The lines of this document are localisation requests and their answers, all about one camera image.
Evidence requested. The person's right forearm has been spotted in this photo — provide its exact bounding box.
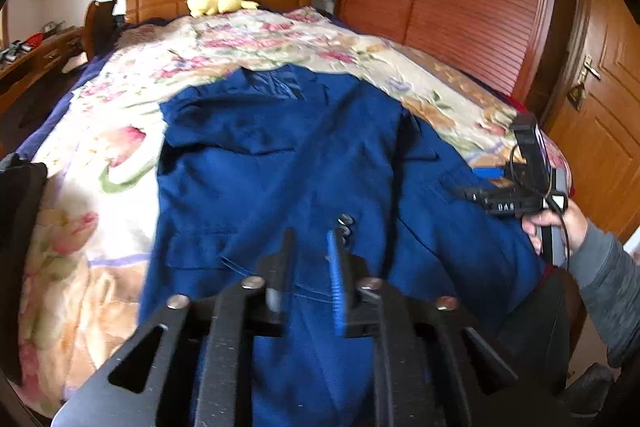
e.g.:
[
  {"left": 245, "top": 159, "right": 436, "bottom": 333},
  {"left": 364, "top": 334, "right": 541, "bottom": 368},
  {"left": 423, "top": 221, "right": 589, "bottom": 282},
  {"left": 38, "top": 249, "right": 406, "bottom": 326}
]
[{"left": 567, "top": 219, "right": 640, "bottom": 368}]

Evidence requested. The black garment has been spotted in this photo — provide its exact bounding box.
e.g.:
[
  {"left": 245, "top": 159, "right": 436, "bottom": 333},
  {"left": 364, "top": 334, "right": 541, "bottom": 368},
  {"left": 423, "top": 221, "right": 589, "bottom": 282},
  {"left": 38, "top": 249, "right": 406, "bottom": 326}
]
[{"left": 0, "top": 154, "right": 48, "bottom": 388}]

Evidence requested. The floral blanket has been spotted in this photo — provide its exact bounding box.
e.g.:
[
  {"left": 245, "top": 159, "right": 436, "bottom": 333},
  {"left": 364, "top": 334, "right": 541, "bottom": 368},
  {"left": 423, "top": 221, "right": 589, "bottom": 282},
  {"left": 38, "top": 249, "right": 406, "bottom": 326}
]
[{"left": 17, "top": 7, "right": 571, "bottom": 418}]

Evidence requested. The wooden chair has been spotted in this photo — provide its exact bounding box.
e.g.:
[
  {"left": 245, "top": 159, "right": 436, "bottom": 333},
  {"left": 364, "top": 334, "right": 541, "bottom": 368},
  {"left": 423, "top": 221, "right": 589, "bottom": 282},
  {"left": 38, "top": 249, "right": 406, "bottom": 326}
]
[{"left": 82, "top": 0, "right": 126, "bottom": 60}]

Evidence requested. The red cloth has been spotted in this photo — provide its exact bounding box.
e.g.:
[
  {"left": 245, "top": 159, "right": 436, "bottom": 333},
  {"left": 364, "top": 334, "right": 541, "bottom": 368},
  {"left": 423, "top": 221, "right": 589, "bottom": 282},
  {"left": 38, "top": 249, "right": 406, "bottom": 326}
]
[{"left": 500, "top": 94, "right": 538, "bottom": 122}]

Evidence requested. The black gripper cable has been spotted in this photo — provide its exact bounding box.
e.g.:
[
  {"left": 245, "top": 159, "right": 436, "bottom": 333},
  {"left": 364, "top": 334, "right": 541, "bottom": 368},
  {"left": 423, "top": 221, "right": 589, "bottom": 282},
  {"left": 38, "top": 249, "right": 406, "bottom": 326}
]
[{"left": 507, "top": 142, "right": 571, "bottom": 268}]

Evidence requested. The dark cloth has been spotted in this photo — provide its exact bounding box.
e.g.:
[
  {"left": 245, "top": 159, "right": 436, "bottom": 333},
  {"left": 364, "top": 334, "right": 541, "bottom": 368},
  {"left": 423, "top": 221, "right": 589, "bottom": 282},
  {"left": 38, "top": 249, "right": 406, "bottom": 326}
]
[{"left": 492, "top": 267, "right": 618, "bottom": 427}]

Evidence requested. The blue suit jacket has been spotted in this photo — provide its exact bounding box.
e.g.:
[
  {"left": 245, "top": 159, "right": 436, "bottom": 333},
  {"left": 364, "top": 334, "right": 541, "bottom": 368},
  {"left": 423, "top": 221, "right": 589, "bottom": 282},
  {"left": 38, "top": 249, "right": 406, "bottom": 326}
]
[{"left": 139, "top": 64, "right": 548, "bottom": 427}]

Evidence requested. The brass door handle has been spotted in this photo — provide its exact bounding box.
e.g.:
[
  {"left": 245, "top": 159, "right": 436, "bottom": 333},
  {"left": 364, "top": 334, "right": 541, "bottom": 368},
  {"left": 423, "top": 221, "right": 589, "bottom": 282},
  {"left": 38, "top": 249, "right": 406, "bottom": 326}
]
[{"left": 567, "top": 55, "right": 601, "bottom": 110}]

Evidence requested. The blue bed sheet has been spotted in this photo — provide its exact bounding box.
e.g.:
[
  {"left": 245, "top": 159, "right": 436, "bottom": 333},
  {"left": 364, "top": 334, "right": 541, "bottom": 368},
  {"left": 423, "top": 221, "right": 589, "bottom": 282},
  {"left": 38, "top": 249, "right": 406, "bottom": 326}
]
[{"left": 15, "top": 57, "right": 106, "bottom": 158}]

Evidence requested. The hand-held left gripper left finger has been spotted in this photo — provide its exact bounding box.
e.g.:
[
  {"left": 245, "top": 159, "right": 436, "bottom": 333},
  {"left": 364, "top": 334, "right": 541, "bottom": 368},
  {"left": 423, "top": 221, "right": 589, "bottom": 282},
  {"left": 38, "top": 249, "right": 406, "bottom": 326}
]
[{"left": 50, "top": 228, "right": 296, "bottom": 427}]

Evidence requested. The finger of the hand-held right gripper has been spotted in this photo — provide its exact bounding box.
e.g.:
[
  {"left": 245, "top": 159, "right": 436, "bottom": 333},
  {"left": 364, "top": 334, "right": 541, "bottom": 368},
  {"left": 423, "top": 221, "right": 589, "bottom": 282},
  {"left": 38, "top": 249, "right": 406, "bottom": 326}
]
[
  {"left": 472, "top": 164, "right": 523, "bottom": 182},
  {"left": 452, "top": 187, "right": 548, "bottom": 219}
]

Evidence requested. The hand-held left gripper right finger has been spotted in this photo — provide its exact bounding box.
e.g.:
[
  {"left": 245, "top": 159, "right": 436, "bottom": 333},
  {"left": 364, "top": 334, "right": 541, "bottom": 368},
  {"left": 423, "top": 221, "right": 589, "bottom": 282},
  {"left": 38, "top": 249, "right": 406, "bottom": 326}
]
[{"left": 326, "top": 229, "right": 576, "bottom": 427}]

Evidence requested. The long wooden desk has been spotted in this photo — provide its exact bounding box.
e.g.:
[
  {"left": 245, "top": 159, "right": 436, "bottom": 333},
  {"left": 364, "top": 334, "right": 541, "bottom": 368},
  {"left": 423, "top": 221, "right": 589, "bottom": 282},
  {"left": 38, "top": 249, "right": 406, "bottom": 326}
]
[{"left": 0, "top": 27, "right": 86, "bottom": 118}]

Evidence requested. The wooden door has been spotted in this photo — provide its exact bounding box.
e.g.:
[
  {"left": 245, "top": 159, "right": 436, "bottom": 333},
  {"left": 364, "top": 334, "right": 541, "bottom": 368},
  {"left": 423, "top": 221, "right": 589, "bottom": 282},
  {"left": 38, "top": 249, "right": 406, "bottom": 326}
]
[{"left": 542, "top": 0, "right": 640, "bottom": 243}]

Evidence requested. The person's right hand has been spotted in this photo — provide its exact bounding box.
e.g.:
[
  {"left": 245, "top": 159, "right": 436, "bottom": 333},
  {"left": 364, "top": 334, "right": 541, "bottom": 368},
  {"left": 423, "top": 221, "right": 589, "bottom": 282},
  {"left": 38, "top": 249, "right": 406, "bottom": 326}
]
[{"left": 522, "top": 199, "right": 589, "bottom": 258}]

